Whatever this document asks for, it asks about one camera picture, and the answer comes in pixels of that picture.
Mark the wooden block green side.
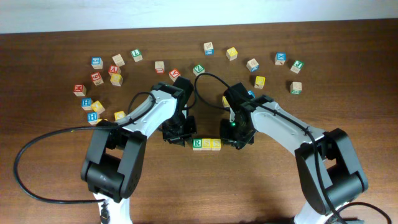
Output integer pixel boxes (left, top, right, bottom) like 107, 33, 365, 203
290, 82, 302, 95

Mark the blue S block top left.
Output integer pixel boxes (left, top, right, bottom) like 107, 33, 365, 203
91, 57, 103, 70

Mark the red a block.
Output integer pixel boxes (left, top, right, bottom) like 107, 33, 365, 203
169, 68, 181, 82
108, 65, 121, 76

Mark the wooden block blue side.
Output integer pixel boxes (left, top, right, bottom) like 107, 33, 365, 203
203, 42, 214, 55

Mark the red A block left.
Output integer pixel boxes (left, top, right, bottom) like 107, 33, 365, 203
108, 65, 121, 76

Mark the plain wooden block top left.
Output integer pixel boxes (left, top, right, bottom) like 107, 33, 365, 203
112, 54, 125, 67

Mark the yellow block bottom left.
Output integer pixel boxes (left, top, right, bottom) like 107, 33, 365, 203
97, 118, 108, 123

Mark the yellow block under A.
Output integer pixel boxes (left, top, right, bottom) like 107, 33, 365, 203
110, 73, 123, 86

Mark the red 6 block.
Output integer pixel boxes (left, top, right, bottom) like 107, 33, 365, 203
90, 72, 104, 86

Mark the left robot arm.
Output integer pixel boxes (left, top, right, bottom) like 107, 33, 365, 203
81, 77, 197, 223

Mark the green L letter block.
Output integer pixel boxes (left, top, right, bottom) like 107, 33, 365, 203
131, 49, 143, 62

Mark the blue E letter block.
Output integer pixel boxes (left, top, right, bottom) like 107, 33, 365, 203
248, 90, 255, 98

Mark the green R letter block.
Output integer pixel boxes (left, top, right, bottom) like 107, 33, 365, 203
192, 139, 203, 151

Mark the yellow block lower left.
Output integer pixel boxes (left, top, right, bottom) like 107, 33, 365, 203
114, 111, 126, 121

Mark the blue h block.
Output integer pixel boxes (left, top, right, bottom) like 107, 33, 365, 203
87, 112, 100, 125
81, 98, 93, 111

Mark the yellow block beside H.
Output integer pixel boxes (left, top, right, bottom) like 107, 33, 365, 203
91, 101, 105, 114

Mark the yellow block centre right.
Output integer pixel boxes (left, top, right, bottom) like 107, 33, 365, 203
221, 96, 230, 108

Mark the wooden block red side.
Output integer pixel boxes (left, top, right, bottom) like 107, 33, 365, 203
154, 61, 165, 73

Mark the wooden block right of top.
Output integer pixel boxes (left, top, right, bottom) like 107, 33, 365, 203
246, 58, 259, 72

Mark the yellow block top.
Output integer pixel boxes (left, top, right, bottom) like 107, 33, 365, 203
226, 47, 238, 61

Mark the red W letter block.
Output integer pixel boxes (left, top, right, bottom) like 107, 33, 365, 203
73, 85, 86, 96

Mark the green Z letter block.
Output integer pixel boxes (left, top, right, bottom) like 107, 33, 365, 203
193, 64, 205, 76

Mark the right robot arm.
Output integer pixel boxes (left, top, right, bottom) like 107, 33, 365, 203
220, 83, 368, 223

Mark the red A block centre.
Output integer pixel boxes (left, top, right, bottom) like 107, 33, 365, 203
169, 68, 181, 82

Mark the blue H block upper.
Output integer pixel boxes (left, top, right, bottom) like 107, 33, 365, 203
81, 98, 93, 111

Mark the blue H block lower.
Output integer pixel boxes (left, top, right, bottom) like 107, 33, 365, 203
87, 112, 100, 125

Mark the green J letter block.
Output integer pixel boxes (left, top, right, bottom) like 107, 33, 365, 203
290, 60, 304, 74

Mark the yellow S block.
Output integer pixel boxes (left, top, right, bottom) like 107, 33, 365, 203
201, 138, 212, 151
211, 139, 221, 151

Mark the blue X letter block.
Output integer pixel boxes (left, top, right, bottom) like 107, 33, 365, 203
274, 52, 287, 65

